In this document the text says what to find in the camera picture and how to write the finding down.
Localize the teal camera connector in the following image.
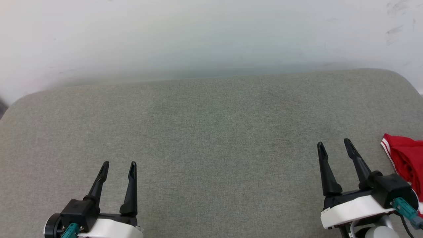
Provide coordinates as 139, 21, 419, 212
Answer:
61, 223, 81, 238
391, 197, 423, 230

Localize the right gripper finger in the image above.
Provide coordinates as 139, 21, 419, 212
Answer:
344, 138, 375, 190
317, 141, 343, 197

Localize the teal right camera connector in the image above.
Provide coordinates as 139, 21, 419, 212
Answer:
391, 197, 423, 230

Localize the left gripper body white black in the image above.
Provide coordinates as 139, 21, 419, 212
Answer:
44, 213, 144, 238

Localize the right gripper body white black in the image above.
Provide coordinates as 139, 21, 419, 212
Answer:
320, 190, 398, 230

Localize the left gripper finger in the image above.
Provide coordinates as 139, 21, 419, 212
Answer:
119, 161, 138, 217
83, 161, 110, 207

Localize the teal left camera connector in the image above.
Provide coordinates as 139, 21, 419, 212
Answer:
61, 223, 81, 238

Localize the red and white jersey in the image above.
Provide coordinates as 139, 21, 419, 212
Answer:
380, 133, 423, 218

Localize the grey fabric sofa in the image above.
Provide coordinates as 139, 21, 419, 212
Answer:
0, 68, 423, 238

